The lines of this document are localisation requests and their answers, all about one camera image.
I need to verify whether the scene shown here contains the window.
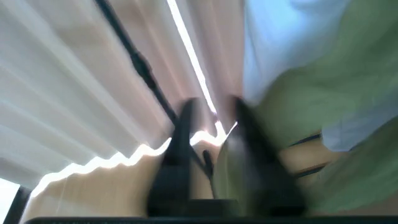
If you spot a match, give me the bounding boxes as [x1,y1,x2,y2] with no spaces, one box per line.
[0,179,32,224]

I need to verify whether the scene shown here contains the black clothes rack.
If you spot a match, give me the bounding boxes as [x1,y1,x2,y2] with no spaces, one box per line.
[95,0,332,200]

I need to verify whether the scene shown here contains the beige curtain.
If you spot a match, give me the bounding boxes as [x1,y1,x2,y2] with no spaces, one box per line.
[0,0,246,190]

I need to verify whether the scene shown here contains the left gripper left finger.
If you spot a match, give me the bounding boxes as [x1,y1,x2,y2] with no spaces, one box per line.
[146,97,203,218]

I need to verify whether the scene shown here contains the green garment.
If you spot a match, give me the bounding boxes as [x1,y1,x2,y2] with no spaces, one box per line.
[213,0,398,216]

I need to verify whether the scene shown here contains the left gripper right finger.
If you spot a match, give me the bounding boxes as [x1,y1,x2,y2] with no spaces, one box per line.
[228,95,309,218]

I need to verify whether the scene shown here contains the pale grey shorts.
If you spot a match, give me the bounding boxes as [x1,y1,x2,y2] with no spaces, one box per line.
[241,0,398,153]

